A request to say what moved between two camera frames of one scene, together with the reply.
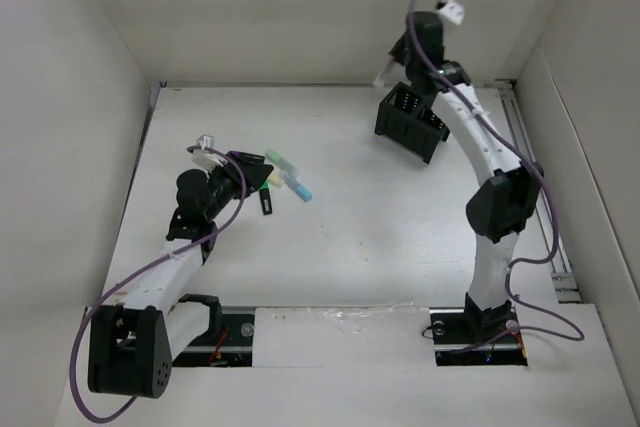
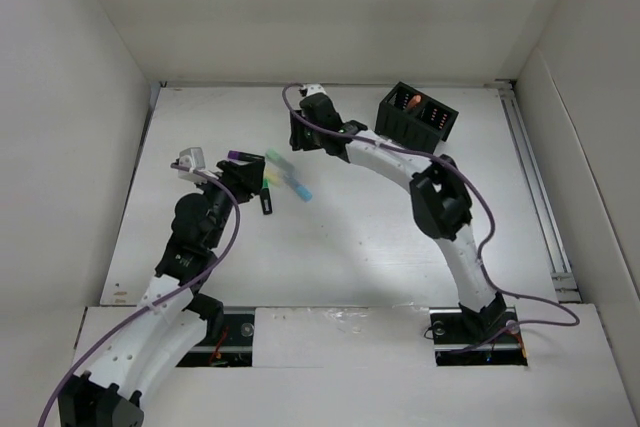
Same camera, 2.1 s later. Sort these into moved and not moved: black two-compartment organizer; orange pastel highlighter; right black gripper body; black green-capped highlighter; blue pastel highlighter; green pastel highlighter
Moved: orange pastel highlighter; right black gripper body
Not moved: green pastel highlighter; black two-compartment organizer; blue pastel highlighter; black green-capped highlighter
